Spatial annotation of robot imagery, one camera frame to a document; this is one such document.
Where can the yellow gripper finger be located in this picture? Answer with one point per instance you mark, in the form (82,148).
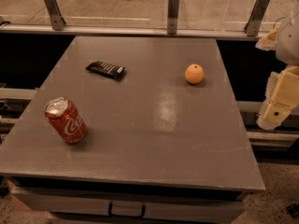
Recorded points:
(268,42)
(281,97)

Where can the black rxbar chocolate bar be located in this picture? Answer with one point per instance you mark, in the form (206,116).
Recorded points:
(106,70)

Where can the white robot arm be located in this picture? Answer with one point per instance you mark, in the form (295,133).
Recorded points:
(287,46)

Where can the orange fruit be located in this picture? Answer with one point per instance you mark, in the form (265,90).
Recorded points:
(194,74)

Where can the red coca-cola can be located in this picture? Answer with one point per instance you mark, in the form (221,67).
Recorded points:
(63,116)

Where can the right metal rail bracket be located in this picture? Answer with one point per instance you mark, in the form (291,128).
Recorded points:
(253,25)

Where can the metal rail bracket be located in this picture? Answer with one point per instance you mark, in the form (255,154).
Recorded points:
(172,17)
(253,25)
(56,19)

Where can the horizontal metal rail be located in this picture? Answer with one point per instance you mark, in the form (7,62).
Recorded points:
(114,31)

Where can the middle metal rail bracket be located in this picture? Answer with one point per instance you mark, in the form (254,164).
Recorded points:
(172,17)

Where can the left metal rail bracket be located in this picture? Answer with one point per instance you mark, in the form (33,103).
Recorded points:
(56,19)

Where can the grey drawer with black handle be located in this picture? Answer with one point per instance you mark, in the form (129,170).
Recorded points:
(89,207)

